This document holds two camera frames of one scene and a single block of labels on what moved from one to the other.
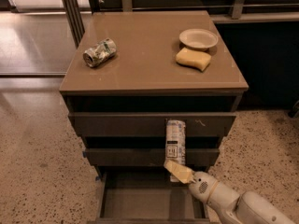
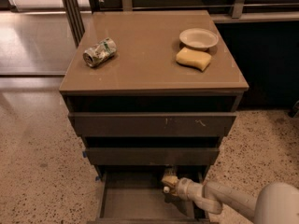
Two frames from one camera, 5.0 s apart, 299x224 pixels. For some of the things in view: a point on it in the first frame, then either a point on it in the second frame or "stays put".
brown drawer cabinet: x=126 y=74 stays put
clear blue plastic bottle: x=176 y=143 → x=170 y=172
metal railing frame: x=76 y=12 stays put
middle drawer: x=148 y=156 stays put
